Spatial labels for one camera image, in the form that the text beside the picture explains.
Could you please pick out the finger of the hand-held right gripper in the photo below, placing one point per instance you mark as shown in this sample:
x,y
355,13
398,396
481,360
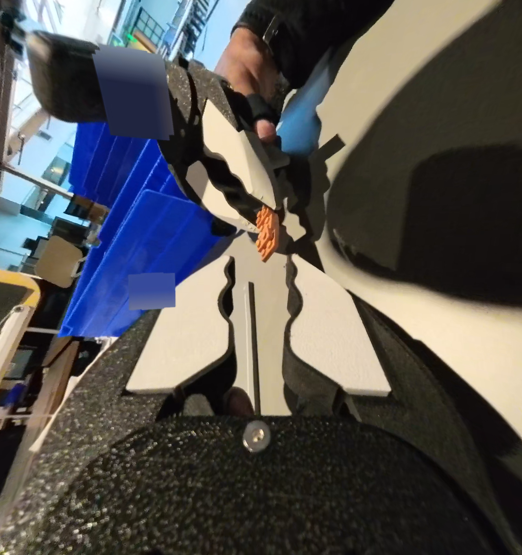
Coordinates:
x,y
209,190
243,151

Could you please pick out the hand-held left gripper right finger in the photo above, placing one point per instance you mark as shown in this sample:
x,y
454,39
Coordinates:
x,y
334,342

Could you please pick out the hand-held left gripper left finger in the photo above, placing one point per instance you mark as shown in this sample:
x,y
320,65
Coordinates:
x,y
182,342

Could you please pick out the orange toy brick plate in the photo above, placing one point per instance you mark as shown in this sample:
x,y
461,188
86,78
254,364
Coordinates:
x,y
267,234

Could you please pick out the blue plastic bin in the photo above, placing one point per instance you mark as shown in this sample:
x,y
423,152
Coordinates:
x,y
156,243

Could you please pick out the person's right forearm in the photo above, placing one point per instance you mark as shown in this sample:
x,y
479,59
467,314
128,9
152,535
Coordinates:
x,y
321,34

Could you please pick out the grey desk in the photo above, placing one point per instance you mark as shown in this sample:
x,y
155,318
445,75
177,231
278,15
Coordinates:
x,y
460,347

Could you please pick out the beige desk divider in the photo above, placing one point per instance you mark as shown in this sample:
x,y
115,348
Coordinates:
x,y
59,262

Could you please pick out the person's left hand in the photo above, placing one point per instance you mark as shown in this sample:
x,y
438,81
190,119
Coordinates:
x,y
239,403

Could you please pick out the person's right hand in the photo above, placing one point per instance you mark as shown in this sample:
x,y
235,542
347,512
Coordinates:
x,y
248,65

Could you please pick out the stack of blue bins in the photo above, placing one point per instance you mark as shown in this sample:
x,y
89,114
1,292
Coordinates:
x,y
113,164

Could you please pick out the black wrist watch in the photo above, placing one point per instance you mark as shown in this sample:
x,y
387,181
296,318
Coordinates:
x,y
272,32

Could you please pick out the yellow rimmed panel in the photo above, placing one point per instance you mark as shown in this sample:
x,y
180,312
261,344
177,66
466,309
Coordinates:
x,y
5,295

